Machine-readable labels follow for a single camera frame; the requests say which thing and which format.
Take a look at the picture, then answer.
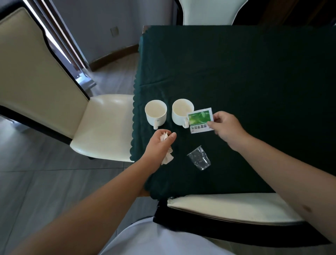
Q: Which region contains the person's left hand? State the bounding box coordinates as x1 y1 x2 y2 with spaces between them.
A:
140 129 177 174

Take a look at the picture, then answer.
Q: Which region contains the person's right hand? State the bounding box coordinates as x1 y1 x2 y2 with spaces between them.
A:
207 111 250 152

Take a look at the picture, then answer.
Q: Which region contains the green and white tea packet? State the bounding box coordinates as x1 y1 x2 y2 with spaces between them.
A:
187 107 215 134

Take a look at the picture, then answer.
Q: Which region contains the white tissue paper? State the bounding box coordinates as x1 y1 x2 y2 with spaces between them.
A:
160 132 174 166

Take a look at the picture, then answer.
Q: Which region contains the person's right forearm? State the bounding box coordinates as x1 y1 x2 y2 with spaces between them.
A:
232 133 336 245

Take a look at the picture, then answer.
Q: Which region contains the person's left forearm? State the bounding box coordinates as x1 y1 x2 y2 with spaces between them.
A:
9 156 158 255

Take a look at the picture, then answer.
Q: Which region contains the white ceramic cup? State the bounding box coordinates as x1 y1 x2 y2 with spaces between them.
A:
172 99 195 129
145 100 167 130

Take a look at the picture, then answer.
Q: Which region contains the clear plastic wrapper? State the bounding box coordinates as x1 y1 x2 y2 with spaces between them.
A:
187 146 211 171

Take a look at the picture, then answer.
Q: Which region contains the dark green tablecloth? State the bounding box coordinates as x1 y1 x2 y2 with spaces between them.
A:
130 25 336 201

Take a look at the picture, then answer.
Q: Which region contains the person's white garment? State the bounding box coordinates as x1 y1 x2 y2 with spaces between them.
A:
98 216 237 255

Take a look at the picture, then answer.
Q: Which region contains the brown wooden baseboard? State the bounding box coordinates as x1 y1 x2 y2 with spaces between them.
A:
89 44 139 72

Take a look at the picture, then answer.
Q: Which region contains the cream chair with black frame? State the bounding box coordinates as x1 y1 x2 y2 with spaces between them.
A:
153 193 332 249
0 1 136 163
174 0 249 26

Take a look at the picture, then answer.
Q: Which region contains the metal sliding door frame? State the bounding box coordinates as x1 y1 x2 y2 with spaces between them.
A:
22 0 97 91

